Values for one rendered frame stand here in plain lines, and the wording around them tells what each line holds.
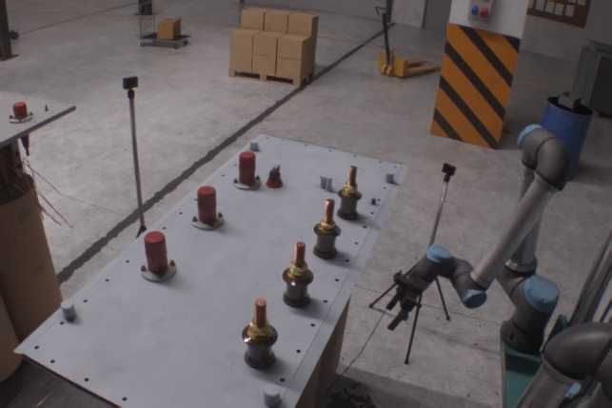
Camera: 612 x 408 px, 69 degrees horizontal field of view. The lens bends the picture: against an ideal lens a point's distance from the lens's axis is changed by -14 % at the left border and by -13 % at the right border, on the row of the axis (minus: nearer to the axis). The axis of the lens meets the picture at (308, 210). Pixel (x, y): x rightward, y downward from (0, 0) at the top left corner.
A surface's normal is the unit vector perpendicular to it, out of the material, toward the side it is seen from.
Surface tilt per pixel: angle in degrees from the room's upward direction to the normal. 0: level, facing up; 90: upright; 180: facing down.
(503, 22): 90
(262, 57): 90
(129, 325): 0
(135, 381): 0
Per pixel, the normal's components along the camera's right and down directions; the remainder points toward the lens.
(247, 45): -0.29, 0.48
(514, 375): 0.07, -0.85
